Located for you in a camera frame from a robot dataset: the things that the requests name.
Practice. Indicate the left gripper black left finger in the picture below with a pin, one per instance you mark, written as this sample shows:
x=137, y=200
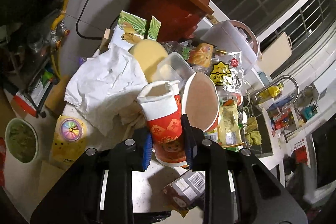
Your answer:
x=96, y=188

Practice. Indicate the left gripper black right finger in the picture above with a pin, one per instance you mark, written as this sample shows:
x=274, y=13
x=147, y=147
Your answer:
x=239, y=188

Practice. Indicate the crushed kraft paper bowl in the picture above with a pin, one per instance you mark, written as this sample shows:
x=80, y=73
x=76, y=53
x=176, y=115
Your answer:
x=200, y=102

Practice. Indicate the red paper cup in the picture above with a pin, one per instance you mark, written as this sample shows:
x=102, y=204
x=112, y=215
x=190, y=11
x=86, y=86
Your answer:
x=161, y=106

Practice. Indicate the brown barcode box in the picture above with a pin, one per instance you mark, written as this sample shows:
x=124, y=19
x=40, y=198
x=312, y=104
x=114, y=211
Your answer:
x=184, y=191

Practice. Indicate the yellow-green dish cloth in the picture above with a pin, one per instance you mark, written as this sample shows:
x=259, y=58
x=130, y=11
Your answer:
x=251, y=132

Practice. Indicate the yellow noodle packet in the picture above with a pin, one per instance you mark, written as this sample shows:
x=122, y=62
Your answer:
x=227, y=132

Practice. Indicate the yellow toy box with spinner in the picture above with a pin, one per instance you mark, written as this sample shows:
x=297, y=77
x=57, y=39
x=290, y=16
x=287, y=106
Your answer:
x=69, y=142

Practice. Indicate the green bowl of vegetable scraps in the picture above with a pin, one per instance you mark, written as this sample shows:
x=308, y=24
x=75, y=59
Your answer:
x=21, y=140

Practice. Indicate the chrome sink faucet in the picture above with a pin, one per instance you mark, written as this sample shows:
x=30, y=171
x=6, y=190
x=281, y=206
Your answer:
x=273, y=90

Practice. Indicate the crumpled white paper bag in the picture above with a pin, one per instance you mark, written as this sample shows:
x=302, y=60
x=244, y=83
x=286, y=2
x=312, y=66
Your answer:
x=104, y=85

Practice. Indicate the silver snack wrapper yellow label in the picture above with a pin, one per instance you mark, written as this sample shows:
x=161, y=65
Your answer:
x=227, y=72

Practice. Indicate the clear plastic food container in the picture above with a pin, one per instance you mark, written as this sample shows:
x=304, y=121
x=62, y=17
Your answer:
x=173, y=67

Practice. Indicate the yellow round sponge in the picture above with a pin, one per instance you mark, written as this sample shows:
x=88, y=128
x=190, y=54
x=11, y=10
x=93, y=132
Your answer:
x=149, y=54

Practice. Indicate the beige cutting board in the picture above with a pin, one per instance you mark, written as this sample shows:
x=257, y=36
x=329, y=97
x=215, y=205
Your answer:
x=276, y=54

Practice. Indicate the white pink rice cooker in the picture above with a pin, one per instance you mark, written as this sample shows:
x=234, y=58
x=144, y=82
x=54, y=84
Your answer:
x=234, y=36

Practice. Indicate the green leaf print carton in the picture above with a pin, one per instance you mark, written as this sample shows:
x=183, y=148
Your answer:
x=131, y=29

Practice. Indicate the yellow gas pipe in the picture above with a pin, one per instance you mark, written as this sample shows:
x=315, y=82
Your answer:
x=58, y=32

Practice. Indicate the brown clay slow cooker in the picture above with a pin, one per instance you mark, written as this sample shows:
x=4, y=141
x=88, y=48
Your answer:
x=179, y=18

